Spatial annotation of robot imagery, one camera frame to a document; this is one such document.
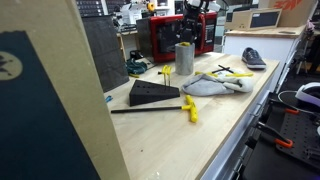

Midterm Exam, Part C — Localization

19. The large cardboard box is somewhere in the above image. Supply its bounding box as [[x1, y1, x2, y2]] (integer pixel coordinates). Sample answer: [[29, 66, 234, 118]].
[[0, 0, 131, 180]]

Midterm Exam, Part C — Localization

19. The long yellow T-handle hex key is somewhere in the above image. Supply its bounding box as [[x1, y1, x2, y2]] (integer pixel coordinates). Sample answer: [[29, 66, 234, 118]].
[[110, 94, 199, 124]]

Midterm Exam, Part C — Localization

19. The grey metal cylinder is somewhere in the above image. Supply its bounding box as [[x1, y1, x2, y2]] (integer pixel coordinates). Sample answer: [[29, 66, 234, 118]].
[[174, 41, 196, 76]]

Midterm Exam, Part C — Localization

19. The white machine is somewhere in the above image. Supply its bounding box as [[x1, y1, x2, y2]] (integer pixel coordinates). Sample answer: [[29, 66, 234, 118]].
[[118, 2, 144, 28]]

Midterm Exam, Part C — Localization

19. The dark grey mesh panel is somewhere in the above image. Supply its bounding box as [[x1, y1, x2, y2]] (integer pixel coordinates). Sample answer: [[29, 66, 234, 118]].
[[81, 14, 130, 93]]

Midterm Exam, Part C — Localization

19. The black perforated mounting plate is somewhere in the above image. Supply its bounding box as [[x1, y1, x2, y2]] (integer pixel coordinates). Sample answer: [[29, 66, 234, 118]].
[[276, 111, 320, 168]]

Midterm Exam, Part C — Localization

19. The black wedge tool stand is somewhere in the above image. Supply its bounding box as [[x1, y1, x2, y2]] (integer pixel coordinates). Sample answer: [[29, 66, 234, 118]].
[[128, 79, 181, 107]]

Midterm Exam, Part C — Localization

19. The grey canvas sneaker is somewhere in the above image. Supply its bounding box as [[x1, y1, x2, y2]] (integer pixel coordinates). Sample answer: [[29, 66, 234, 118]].
[[241, 46, 268, 70]]

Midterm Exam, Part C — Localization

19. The white drawer workbench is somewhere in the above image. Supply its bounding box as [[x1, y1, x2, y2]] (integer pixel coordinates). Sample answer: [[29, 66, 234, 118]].
[[199, 59, 281, 180]]

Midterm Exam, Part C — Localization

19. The white counter with wood top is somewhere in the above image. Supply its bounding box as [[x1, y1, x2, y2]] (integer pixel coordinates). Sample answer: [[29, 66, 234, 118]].
[[223, 24, 307, 91]]

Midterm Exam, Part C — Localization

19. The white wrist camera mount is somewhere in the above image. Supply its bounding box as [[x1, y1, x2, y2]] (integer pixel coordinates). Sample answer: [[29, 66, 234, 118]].
[[184, 0, 222, 13]]

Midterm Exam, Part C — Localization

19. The white crumpled cloth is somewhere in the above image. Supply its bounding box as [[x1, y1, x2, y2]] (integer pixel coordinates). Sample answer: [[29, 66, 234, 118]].
[[181, 68, 255, 98]]

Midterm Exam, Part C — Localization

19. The red and black microwave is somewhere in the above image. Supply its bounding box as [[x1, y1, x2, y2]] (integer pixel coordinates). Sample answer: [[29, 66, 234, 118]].
[[135, 12, 218, 64]]

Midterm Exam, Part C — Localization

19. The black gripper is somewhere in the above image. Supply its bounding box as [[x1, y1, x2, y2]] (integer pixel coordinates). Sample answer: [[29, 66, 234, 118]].
[[176, 8, 204, 45]]

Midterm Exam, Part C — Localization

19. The black clamp orange tip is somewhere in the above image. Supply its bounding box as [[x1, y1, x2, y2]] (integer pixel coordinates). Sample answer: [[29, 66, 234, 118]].
[[269, 99, 301, 116], [256, 121, 295, 149]]

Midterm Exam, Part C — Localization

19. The black parts drawer organizer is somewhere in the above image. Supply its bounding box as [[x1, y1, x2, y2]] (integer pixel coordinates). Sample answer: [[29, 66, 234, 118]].
[[75, 0, 104, 18], [105, 0, 123, 14]]

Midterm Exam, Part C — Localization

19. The white cable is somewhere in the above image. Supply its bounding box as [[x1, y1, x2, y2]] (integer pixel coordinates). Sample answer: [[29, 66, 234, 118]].
[[277, 89, 303, 109]]

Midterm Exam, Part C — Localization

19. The cardboard box with red print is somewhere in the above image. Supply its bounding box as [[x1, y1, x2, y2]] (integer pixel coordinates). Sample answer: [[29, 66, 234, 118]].
[[258, 0, 318, 28]]

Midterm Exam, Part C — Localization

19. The cardboard box with black panel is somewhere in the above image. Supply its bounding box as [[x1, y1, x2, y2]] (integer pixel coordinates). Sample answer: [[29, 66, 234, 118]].
[[224, 8, 283, 31]]

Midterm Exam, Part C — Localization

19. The wooden shelf bench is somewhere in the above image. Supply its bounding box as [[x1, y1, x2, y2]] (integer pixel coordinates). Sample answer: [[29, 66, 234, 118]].
[[116, 29, 139, 63]]

